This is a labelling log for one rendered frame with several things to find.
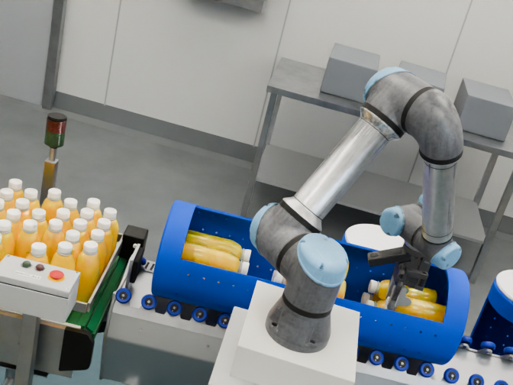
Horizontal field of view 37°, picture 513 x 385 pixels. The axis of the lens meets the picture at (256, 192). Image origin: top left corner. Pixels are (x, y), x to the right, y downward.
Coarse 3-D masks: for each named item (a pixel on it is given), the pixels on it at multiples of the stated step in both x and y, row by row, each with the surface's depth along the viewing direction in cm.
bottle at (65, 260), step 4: (56, 252) 213; (72, 252) 213; (56, 256) 211; (60, 256) 211; (64, 256) 211; (68, 256) 212; (72, 256) 213; (52, 260) 212; (56, 260) 211; (60, 260) 211; (64, 260) 211; (68, 260) 211; (72, 260) 212; (52, 264) 212; (56, 264) 211; (60, 264) 211; (64, 264) 211; (68, 264) 212; (72, 264) 213; (68, 268) 212; (72, 268) 213
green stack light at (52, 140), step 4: (48, 132) 248; (64, 132) 250; (44, 136) 251; (48, 136) 249; (52, 136) 248; (56, 136) 248; (60, 136) 249; (64, 136) 251; (44, 140) 251; (48, 140) 249; (52, 140) 249; (56, 140) 249; (60, 140) 250; (64, 140) 253; (48, 144) 250; (52, 144) 249; (56, 144) 250; (60, 144) 251
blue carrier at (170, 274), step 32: (192, 224) 235; (224, 224) 233; (160, 256) 210; (256, 256) 238; (352, 256) 234; (160, 288) 215; (192, 288) 213; (224, 288) 212; (352, 288) 239; (448, 288) 215; (384, 320) 212; (416, 320) 212; (448, 320) 212; (416, 352) 217; (448, 352) 215
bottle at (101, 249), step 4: (88, 240) 223; (92, 240) 221; (100, 244) 221; (104, 244) 223; (100, 248) 221; (104, 248) 222; (100, 252) 221; (104, 252) 223; (100, 256) 222; (104, 256) 223; (100, 260) 222; (104, 260) 224; (100, 264) 223; (104, 264) 225; (100, 268) 224; (104, 268) 227; (100, 272) 225; (100, 276) 226
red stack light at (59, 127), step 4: (48, 120) 247; (48, 124) 247; (52, 124) 246; (56, 124) 247; (60, 124) 247; (64, 124) 248; (48, 128) 248; (52, 128) 247; (56, 128) 247; (60, 128) 248; (64, 128) 249; (52, 132) 248; (56, 132) 248; (60, 132) 248
